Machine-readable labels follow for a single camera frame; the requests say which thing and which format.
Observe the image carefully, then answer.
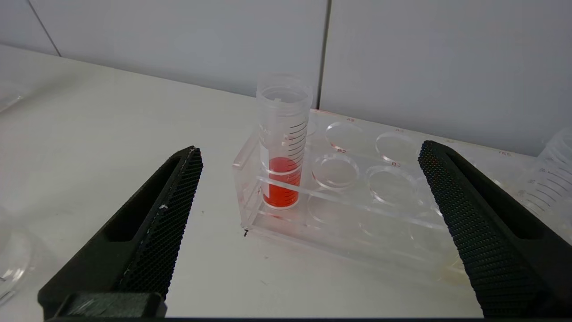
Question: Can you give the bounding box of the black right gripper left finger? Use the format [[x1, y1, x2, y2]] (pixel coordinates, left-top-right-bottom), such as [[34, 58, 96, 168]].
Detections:
[[38, 146, 204, 319]]

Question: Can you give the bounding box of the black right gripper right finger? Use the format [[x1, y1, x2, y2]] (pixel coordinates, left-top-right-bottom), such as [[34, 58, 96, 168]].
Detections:
[[418, 140, 572, 319]]

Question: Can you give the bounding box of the graduated clear plastic test tube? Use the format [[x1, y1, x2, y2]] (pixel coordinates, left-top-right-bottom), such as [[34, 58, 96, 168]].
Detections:
[[256, 74, 313, 211]]

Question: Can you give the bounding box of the test tube with yellow pigment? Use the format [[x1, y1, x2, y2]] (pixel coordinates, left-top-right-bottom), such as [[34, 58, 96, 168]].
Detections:
[[518, 127, 572, 224]]

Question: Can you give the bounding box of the clear glass beaker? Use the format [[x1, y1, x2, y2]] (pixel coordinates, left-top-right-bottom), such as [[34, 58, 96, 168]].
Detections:
[[0, 80, 33, 305]]

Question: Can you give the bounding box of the clear acrylic test tube rack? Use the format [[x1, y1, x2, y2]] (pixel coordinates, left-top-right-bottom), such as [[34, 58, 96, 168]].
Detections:
[[232, 110, 537, 280]]

